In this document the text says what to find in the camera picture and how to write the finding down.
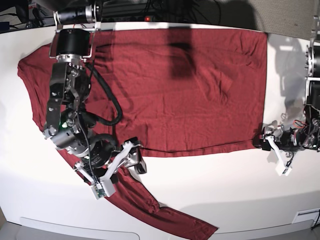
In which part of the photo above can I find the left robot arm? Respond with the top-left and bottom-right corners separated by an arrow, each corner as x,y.
252,13 -> 320,176

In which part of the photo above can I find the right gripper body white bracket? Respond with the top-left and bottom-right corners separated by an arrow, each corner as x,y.
74,137 -> 142,197

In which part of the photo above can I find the dark red long-sleeve shirt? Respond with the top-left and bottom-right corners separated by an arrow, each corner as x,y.
16,27 -> 269,240

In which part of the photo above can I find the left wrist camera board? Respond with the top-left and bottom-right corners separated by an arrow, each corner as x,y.
282,167 -> 293,177

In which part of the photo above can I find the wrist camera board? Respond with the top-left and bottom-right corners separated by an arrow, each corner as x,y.
282,167 -> 293,177
90,183 -> 107,200

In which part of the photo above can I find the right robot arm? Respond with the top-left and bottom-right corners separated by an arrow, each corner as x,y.
43,0 -> 147,199

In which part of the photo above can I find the black power strip red light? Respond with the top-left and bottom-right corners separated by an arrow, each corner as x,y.
102,15 -> 155,23

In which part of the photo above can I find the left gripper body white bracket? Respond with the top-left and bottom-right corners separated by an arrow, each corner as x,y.
260,121 -> 293,176

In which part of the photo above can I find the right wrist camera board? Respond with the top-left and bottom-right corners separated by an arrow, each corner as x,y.
90,183 -> 107,200

